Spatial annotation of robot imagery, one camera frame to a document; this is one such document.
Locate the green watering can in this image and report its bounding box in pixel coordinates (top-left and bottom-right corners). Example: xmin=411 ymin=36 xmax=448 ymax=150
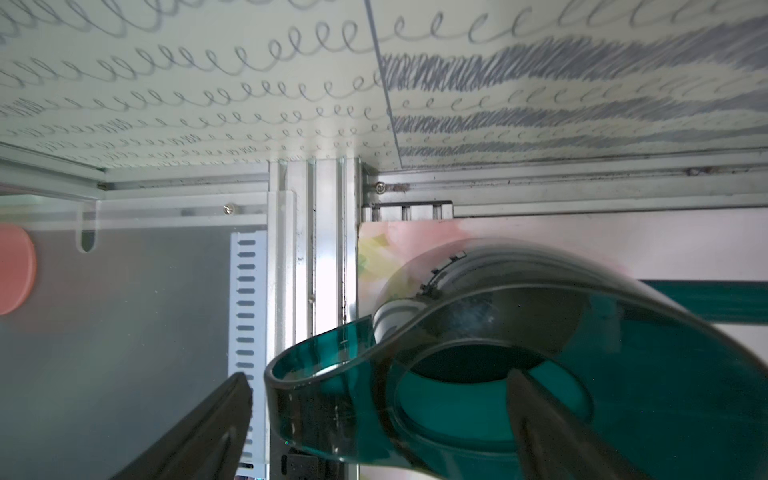
xmin=264 ymin=239 xmax=767 ymax=479

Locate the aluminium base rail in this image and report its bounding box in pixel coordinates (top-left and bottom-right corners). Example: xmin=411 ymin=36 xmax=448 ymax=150
xmin=0 ymin=140 xmax=768 ymax=480

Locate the white slotted cable duct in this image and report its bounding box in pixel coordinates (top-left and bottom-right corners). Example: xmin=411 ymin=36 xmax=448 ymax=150
xmin=228 ymin=231 xmax=268 ymax=479

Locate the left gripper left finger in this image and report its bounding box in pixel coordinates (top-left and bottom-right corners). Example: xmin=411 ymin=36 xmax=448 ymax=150
xmin=114 ymin=372 xmax=252 ymax=480

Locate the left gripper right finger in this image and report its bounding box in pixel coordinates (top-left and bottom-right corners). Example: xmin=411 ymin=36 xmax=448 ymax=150
xmin=506 ymin=370 xmax=650 ymax=479

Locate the red round button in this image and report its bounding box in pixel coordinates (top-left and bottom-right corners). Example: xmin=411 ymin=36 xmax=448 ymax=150
xmin=1 ymin=224 xmax=37 ymax=315

